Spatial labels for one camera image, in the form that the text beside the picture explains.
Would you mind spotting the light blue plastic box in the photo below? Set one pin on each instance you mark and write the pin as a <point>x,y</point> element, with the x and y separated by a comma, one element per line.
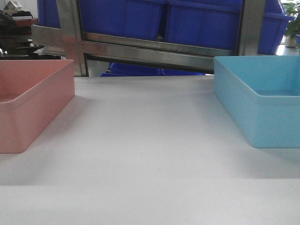
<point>262,95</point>

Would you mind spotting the pink plastic box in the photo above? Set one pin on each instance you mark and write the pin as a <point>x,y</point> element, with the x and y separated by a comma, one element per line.
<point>32,93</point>

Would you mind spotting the blue bin lower shelf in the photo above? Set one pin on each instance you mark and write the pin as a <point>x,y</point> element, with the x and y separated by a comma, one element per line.
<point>119,69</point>

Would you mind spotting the stainless steel shelf cart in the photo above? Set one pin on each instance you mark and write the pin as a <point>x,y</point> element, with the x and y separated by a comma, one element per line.
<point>72,42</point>

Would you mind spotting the blue storage bin left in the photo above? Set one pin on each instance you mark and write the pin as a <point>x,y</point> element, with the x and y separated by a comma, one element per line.
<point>123,18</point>

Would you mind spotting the blue storage bin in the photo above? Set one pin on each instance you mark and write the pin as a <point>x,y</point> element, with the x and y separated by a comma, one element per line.
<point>123,18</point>
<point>205,23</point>
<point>275,22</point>

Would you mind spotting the blue storage bin middle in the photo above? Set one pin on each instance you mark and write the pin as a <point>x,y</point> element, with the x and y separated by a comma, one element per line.
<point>205,23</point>

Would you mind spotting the blue storage bin right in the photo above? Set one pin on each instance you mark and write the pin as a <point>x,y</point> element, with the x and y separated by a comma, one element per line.
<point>275,22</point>

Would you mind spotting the dark desk clutter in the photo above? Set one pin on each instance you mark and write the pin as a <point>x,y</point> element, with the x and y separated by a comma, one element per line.
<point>15,32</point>

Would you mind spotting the potted green plant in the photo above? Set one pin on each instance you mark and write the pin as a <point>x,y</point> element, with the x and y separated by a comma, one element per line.
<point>292,8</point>

